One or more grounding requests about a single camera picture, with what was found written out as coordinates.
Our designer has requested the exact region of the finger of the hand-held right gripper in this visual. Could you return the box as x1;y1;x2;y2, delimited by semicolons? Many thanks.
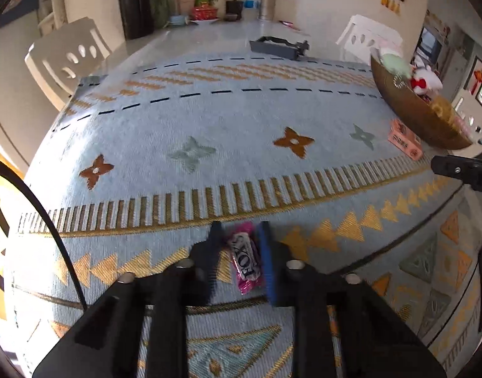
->
430;155;482;196

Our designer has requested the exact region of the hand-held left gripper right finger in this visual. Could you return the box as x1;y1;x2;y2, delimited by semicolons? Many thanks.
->
258;221;448;378

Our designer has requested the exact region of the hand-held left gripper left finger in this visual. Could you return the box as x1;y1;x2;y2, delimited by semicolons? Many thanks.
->
32;220;223;378

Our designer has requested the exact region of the pink candy packet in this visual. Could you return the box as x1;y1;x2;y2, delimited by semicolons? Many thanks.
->
225;221;266;295

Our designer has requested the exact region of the white marble desktop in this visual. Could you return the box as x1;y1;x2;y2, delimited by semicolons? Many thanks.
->
79;17;368;84

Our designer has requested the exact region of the orange plush toy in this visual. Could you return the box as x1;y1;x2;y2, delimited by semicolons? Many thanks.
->
429;98;455;123

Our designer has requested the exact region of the orange pink packet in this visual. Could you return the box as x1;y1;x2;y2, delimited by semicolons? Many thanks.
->
387;119;424;162

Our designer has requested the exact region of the woven wicker basket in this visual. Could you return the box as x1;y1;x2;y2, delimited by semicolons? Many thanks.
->
370;45;474;151

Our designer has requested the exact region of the red and white plush toy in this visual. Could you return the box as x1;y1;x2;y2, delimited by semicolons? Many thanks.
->
410;65;445;95

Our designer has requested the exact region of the pale grey plush toy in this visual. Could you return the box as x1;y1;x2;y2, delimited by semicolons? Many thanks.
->
378;53;413;80

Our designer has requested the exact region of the blue patterned tablecloth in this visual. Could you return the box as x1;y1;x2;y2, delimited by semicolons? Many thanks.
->
5;51;482;378

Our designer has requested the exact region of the white dining chair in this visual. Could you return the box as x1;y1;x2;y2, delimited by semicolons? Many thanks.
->
24;16;113;112
336;14;404;64

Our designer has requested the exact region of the red gift packet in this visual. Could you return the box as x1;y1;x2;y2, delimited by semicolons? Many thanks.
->
190;5;220;23

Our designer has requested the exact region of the steel thermos flask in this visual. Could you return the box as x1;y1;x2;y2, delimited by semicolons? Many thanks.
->
259;0;278;21

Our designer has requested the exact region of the beige box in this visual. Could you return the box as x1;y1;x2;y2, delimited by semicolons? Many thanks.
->
175;0;198;17

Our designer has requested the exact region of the black cable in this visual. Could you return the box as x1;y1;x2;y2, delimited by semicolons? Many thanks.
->
0;154;88;311

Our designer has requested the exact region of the grey plastic frame tray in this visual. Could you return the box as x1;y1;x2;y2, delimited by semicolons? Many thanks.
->
249;36;311;61

